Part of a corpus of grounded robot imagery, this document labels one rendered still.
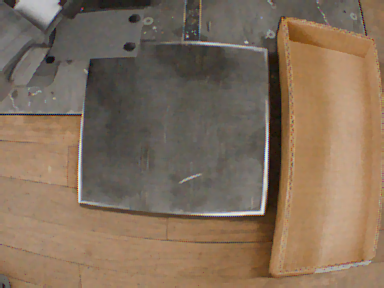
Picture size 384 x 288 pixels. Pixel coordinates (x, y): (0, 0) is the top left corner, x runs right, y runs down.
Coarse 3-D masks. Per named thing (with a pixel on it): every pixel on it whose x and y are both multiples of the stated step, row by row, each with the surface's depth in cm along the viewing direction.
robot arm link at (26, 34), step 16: (0, 16) 65; (16, 16) 66; (0, 32) 64; (16, 32) 64; (32, 32) 65; (0, 48) 63; (16, 48) 64; (0, 64) 62; (0, 80) 64; (0, 96) 66
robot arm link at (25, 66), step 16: (32, 0) 70; (48, 0) 69; (64, 0) 70; (80, 0) 72; (32, 16) 70; (48, 16) 69; (64, 16) 72; (32, 48) 66; (48, 48) 70; (16, 64) 65; (32, 64) 68; (16, 80) 67
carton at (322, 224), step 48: (288, 48) 95; (336, 48) 102; (288, 96) 94; (336, 96) 101; (288, 144) 94; (336, 144) 100; (288, 192) 92; (336, 192) 99; (288, 240) 97; (336, 240) 97
